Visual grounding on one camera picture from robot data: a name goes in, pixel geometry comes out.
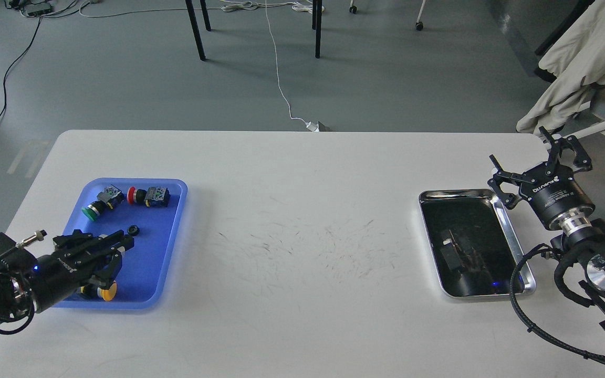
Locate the green push button switch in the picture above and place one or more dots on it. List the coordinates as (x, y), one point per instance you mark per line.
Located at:
(106, 200)

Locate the beige cloth on chair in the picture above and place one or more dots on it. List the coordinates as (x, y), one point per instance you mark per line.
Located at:
(577, 60)

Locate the yellow push button switch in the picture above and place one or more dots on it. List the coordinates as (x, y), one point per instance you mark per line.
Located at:
(94, 292)

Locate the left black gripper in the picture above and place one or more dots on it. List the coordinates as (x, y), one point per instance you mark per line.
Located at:
(58, 275)

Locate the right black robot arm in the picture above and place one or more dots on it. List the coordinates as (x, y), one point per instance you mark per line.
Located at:
(579, 250)

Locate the red push button switch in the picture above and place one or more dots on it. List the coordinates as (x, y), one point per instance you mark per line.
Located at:
(154, 196)

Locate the black table leg left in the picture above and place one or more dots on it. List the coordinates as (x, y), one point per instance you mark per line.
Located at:
(189, 4)

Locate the black table leg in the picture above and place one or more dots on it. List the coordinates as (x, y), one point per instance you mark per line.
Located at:
(189, 4)
(316, 25)

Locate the blue plastic tray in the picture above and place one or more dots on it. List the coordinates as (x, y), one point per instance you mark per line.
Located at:
(143, 275)

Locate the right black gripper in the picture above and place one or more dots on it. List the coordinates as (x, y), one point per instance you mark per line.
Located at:
(560, 197)

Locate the black power strip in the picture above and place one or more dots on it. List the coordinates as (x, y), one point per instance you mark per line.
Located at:
(30, 8)

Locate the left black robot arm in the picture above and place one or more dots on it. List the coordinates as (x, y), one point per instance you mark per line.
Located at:
(16, 263)

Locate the white power adapter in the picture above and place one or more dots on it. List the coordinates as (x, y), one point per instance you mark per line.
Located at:
(317, 127)

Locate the black table leg right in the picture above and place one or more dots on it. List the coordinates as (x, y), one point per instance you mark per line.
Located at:
(316, 25)

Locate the stainless steel tray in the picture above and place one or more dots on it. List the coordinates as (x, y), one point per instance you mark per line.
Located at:
(473, 244)

